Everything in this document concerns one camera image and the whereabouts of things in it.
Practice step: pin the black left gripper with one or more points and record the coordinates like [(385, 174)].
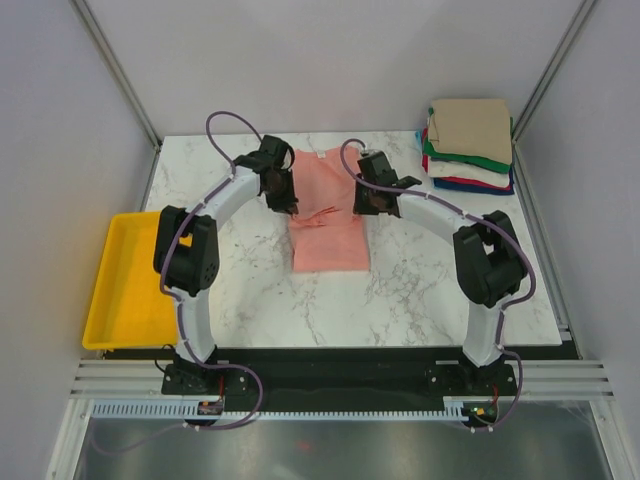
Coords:
[(289, 203)]

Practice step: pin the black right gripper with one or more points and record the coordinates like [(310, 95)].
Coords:
[(360, 207)]

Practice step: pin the pink t shirt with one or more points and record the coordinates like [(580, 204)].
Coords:
[(326, 235)]

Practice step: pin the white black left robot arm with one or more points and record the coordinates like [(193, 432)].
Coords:
[(187, 254)]

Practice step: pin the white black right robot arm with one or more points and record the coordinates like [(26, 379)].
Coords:
[(491, 268)]

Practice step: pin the red folded t shirt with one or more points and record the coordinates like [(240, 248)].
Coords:
[(470, 185)]

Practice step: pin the green folded t shirt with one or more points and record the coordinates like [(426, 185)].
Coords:
[(465, 159)]

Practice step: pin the white folded t shirt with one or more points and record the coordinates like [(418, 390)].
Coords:
[(446, 169)]

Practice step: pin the blue folded t shirt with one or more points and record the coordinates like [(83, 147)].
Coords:
[(479, 161)]

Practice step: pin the beige folded t shirt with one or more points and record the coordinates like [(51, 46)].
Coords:
[(472, 130)]

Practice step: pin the yellow plastic tray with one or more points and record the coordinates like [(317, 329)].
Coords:
[(127, 309)]

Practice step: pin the right aluminium table rail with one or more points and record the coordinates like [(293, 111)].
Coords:
[(544, 255)]

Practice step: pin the aluminium table rail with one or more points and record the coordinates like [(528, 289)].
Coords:
[(544, 255), (117, 379)]

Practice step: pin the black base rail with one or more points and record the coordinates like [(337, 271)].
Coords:
[(359, 378)]

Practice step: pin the left aluminium frame post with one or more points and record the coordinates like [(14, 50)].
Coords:
[(99, 39)]

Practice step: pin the aluminium frame post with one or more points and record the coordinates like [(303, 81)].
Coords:
[(568, 40), (99, 39)]

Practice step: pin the right aluminium frame post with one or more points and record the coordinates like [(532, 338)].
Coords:
[(568, 40)]

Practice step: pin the left aluminium table rail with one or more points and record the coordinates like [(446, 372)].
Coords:
[(117, 379)]

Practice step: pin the white slotted cable duct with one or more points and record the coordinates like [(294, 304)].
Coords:
[(196, 410)]

